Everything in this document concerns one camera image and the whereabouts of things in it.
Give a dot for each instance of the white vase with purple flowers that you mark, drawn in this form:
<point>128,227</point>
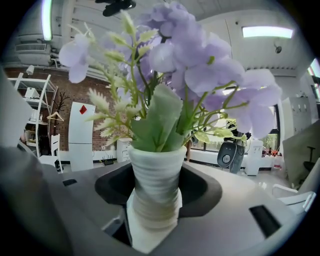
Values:
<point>156,175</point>

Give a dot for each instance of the white drawer cabinet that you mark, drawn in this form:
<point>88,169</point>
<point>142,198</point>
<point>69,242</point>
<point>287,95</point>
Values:
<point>123,150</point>

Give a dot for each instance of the white ladder shelf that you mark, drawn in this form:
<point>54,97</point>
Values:
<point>37,105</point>

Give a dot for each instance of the black router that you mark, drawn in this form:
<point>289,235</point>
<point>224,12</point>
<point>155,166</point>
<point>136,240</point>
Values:
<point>108,162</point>

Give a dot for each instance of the black coat rack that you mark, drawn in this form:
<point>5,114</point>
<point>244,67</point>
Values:
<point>58,107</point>

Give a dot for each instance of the grey-beige board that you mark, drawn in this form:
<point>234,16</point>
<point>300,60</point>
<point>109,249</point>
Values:
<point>297,155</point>

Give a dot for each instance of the rectangular ceiling light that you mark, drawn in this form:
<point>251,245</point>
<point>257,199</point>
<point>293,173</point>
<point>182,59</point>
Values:
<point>47,20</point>
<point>267,32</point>

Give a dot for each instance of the white slatted wooden chair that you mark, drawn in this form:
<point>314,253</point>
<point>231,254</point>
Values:
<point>53,150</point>

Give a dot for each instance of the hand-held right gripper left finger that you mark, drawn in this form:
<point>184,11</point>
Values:
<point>75,200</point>

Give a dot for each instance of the white refrigerator with red diamond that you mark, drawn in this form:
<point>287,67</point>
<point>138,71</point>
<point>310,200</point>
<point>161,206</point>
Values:
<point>81,140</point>

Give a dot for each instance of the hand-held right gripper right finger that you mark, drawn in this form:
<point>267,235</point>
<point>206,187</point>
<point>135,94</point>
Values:
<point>225,220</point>

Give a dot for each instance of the white curved-back chair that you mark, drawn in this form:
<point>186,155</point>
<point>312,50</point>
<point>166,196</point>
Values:
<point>300,200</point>

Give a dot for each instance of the black office chair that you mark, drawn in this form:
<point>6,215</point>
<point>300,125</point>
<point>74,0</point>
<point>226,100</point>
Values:
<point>310,162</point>

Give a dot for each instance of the grey locker cabinet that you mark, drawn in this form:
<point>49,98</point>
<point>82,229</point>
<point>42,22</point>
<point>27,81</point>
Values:
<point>300,112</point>

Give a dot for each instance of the wooden clothes hanger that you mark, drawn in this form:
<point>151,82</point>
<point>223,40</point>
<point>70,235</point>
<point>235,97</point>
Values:
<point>55,116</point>

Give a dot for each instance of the black-framed window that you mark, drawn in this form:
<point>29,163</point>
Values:
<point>271,140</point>

